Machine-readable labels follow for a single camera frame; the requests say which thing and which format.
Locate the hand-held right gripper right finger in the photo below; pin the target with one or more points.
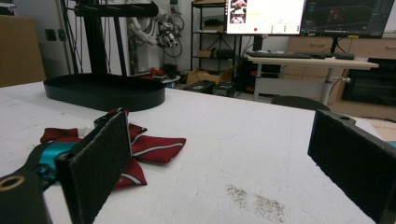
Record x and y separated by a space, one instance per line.
351 155

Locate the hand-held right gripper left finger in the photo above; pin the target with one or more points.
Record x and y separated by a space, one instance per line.
93 168

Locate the red cloth with white stripe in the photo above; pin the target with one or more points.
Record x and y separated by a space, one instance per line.
155 149

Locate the black oval tray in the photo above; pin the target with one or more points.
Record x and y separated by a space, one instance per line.
102 96

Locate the dark round chair back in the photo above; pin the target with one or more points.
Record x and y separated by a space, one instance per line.
299 103

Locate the light wooden desk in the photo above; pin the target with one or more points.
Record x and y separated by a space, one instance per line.
311 63

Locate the light wooden cabinet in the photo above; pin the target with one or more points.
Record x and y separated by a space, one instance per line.
311 45

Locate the black computer tower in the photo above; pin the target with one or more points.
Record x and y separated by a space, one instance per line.
264 74

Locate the black metal stand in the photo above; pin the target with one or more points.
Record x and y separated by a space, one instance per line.
97 46

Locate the black keyboard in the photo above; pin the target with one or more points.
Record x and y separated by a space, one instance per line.
277 55

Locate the black case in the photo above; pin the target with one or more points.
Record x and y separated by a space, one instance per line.
224 89
199 86

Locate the brown cardboard board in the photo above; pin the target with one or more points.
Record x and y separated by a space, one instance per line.
18 53

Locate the monitor with dark screen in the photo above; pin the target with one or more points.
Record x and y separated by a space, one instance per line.
348 15

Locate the open cardboard box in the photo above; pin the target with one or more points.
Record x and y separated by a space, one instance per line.
202 76

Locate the white robot figure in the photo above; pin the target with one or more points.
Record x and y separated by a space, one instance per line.
146 34

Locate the monitor with white screen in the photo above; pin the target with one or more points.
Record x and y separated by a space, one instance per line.
274 15

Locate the black metal shelf rack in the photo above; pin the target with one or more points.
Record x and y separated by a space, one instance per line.
200 34

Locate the black wall socket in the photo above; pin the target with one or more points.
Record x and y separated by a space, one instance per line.
62 34
50 34

